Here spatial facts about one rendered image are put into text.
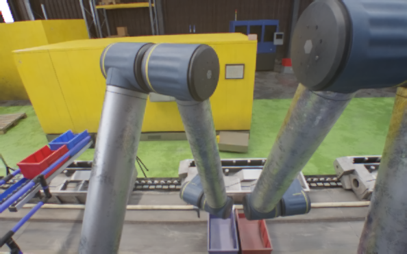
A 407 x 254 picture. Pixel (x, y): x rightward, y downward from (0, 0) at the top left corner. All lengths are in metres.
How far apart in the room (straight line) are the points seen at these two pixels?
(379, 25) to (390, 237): 0.47
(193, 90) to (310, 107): 0.26
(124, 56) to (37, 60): 4.04
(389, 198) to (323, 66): 0.37
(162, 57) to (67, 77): 3.92
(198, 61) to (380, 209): 0.55
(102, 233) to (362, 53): 0.79
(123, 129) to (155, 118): 3.39
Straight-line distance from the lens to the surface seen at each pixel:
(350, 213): 2.12
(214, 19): 12.71
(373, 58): 0.38
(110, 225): 0.79
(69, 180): 2.23
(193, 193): 1.11
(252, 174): 1.85
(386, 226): 0.65
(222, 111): 3.88
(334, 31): 0.35
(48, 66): 4.56
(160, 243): 1.71
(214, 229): 1.73
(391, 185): 0.61
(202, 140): 0.67
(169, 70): 0.53
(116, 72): 0.68
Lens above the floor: 2.15
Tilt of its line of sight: 28 degrees down
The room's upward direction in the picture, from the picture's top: 2 degrees counter-clockwise
